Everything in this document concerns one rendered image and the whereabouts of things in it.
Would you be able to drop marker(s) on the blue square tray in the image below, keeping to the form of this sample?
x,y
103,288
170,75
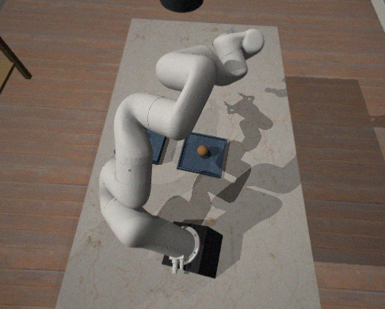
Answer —
x,y
211,164

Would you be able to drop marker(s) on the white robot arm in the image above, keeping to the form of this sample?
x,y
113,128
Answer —
x,y
128,175

